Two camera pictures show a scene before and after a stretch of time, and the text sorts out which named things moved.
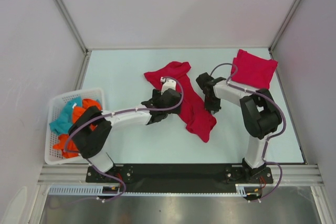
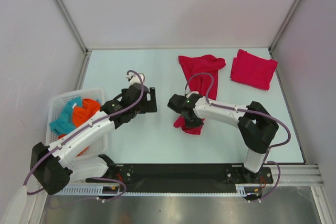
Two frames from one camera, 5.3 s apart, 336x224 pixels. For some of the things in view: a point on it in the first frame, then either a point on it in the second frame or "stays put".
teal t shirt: [63, 124] stays put
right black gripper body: [212, 104] → [193, 122]
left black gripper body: [175, 111] → [141, 108]
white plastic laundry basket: [55, 157] stays put
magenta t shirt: [200, 123] → [190, 65]
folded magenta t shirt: [253, 70] stays put
